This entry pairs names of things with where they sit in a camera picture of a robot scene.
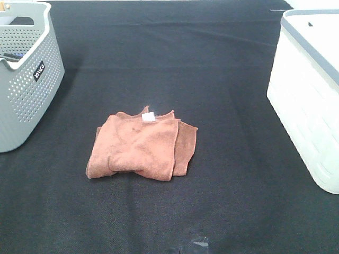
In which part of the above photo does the brown towel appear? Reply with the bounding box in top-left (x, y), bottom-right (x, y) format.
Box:
top-left (85, 106), bottom-right (198, 181)

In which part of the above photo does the black tablecloth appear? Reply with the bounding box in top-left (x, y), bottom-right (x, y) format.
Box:
top-left (1, 1), bottom-right (338, 253)

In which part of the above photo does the white storage bin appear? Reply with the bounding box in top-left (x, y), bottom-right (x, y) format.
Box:
top-left (267, 9), bottom-right (338, 194)

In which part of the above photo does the grey perforated laundry basket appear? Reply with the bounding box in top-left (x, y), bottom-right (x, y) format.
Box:
top-left (1, 1), bottom-right (65, 152)

